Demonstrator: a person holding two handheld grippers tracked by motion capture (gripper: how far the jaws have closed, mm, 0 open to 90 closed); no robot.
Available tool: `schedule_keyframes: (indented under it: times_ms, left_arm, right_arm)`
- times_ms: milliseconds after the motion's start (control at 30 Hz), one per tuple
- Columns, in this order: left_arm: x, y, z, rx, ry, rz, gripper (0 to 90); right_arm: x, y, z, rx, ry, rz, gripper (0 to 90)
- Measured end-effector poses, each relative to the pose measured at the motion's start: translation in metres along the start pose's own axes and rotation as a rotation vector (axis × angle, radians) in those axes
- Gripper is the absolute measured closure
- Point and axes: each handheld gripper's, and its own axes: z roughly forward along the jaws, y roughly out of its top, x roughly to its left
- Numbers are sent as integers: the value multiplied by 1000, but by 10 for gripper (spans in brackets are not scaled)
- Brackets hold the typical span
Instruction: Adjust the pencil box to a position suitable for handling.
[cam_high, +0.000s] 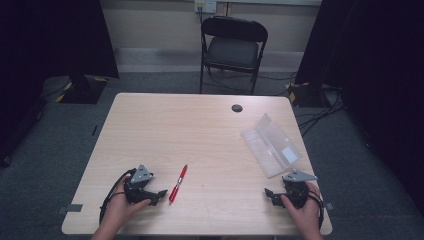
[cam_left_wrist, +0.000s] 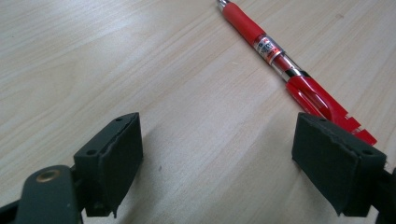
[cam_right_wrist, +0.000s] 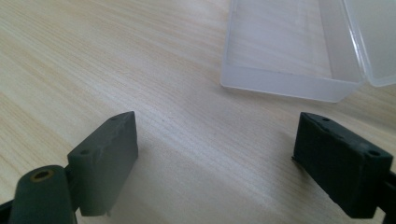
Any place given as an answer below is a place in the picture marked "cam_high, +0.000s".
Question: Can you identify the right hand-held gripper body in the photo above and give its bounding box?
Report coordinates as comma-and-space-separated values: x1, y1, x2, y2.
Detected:
281, 169, 319, 210

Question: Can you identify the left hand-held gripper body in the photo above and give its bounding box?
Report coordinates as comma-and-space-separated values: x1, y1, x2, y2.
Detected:
123, 163, 156, 205

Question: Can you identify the person's right hand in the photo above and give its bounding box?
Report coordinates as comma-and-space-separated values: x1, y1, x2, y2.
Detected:
280, 181, 323, 235

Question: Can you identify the person's left hand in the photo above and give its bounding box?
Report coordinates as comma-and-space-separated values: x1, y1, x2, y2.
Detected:
105, 174, 152, 232

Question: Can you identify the red pen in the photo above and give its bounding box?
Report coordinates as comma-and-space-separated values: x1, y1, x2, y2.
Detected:
168, 163, 189, 206

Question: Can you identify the clear plastic pencil case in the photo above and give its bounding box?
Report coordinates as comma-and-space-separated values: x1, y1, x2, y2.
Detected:
240, 112, 303, 179

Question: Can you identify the black stand base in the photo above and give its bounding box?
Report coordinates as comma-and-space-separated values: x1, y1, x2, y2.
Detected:
287, 81, 326, 108
55, 74, 110, 105

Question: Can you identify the black curtain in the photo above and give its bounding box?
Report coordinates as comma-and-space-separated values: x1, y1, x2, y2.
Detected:
294, 0, 424, 218

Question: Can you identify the black folding chair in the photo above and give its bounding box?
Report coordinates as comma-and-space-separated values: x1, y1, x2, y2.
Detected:
199, 15, 269, 96

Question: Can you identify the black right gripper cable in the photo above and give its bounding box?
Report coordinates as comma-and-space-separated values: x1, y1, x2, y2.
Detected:
307, 189, 326, 231

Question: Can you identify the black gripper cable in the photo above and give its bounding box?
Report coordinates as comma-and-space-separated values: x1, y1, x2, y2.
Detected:
307, 189, 326, 231
98, 167, 138, 225

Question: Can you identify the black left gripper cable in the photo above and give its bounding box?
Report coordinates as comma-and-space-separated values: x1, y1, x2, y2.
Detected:
98, 167, 138, 225

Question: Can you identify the bundle of black floor cables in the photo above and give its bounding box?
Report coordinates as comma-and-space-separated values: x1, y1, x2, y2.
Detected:
295, 85, 346, 138

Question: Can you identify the white wall socket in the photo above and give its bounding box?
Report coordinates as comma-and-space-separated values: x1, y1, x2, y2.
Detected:
194, 0, 218, 15

